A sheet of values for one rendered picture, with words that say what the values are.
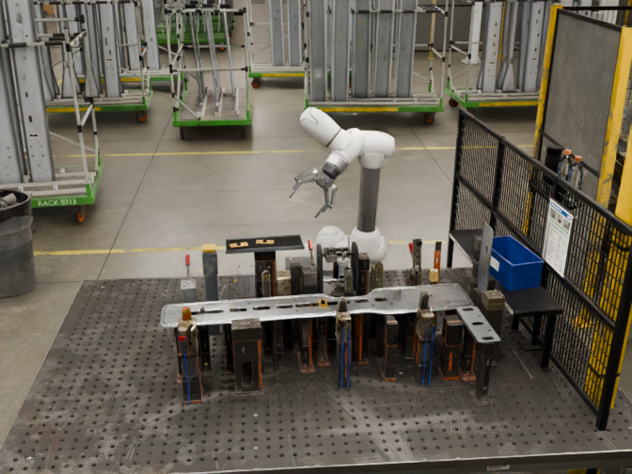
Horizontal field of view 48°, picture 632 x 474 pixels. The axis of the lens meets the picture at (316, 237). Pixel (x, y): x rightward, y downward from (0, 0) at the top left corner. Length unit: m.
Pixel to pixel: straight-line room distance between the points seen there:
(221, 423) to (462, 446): 0.96
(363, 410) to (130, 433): 0.95
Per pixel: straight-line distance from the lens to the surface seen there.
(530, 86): 10.97
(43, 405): 3.26
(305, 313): 3.09
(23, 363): 4.92
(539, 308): 3.21
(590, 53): 5.15
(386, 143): 3.59
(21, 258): 5.65
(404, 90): 10.31
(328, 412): 3.03
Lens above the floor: 2.54
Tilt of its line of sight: 24 degrees down
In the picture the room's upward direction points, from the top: straight up
